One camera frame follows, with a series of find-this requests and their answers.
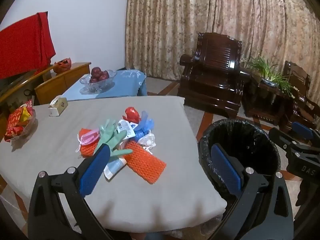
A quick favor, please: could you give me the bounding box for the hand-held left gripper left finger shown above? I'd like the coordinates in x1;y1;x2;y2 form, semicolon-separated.
28;144;112;240

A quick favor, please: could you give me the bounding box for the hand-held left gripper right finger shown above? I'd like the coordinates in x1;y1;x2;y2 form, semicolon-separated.
210;143;294;240

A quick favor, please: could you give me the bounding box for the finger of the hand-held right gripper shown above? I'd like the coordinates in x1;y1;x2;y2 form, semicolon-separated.
269;127;304;153
291;121;320;144

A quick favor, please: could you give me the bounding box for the orange foam fruit net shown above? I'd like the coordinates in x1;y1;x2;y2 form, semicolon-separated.
122;141;167;185
79;128;100;158

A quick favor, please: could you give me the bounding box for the blue and white box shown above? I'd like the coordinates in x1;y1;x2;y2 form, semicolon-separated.
104;157;128;180

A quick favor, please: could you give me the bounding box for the trash bin with black liner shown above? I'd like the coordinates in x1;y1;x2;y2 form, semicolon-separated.
198;119;281;203

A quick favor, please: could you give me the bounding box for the pink face mask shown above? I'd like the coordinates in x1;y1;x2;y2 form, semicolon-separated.
76;127;100;153

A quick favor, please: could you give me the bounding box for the green rubber glove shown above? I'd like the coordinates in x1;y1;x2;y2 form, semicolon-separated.
94;119;133;158

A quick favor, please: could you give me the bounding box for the white tissue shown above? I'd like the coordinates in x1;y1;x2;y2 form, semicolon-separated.
137;131;157;154

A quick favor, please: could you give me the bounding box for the blue plastic bag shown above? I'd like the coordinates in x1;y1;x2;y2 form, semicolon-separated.
134;110;156;143

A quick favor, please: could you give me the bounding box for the small red plastic bag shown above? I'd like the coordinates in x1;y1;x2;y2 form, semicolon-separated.
124;107;140;123

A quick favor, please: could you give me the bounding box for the dark wooden side table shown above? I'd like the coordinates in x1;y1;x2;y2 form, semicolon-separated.
241;72;295;127

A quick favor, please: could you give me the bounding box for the dark wooden armchair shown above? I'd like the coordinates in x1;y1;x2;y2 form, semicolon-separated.
282;60;320;133
179;32;250;119

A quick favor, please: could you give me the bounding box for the potted green plant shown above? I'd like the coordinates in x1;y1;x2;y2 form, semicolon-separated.
246;56;299;99

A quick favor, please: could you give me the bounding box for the tissue box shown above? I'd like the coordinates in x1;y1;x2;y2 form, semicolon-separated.
48;95;69;117

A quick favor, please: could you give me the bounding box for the glass snack dish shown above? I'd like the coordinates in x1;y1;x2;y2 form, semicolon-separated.
10;109;38;143

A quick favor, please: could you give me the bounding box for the glass fruit bowl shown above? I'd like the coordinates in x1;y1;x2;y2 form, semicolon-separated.
79;70;117;95

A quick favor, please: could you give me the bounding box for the yellow snack packet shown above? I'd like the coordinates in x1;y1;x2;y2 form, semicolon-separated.
19;106;32;123

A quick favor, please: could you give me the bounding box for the small red snack packet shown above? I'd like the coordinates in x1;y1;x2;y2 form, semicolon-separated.
3;127;24;142

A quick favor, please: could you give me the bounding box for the blue tablecloth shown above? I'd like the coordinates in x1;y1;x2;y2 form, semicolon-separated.
61;69;147;102

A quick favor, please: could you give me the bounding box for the red dotted snack packet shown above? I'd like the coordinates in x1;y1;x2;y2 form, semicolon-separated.
7;106;25;132

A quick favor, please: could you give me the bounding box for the wooden cabinet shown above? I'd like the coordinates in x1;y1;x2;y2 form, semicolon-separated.
0;62;92;130

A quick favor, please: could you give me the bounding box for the red cloth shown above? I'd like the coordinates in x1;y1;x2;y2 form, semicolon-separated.
0;12;56;80

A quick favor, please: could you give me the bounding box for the beige patterned curtain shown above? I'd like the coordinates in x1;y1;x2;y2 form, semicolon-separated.
124;0;320;120

